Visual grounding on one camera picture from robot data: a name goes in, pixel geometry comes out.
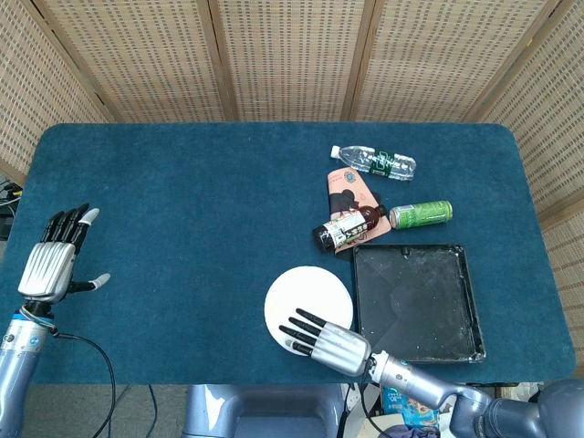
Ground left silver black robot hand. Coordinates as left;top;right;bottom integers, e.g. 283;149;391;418
16;203;111;304

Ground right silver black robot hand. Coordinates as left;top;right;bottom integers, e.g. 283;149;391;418
278;308;373;378

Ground white round plate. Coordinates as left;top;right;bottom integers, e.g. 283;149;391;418
264;266;355;356

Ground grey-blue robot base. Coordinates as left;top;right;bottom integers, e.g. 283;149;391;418
182;383;344;438

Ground black rectangular tray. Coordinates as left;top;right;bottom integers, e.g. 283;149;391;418
352;243;486;366

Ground white power strip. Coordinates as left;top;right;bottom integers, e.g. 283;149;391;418
342;382;366;419

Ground blue snack bag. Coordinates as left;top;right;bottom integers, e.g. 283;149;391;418
381;385;440;430

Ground dark brown sauce bottle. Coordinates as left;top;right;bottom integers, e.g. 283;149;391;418
312;204;386;252

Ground pink snack packet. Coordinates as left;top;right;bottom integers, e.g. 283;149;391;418
326;168;392;256

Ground green drink can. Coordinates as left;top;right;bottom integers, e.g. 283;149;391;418
388;200;454;231

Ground blue felt table cover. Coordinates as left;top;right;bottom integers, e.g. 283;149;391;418
2;121;577;385

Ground clear plastic water bottle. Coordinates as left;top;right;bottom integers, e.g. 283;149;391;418
329;144;418;183

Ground woven rattan folding screen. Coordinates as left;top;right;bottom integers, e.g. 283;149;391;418
0;0;584;293

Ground black equipment with cables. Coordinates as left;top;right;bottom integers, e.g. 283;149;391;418
0;178;23;241

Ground black cable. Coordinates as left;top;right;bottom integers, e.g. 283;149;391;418
52;331;118;438

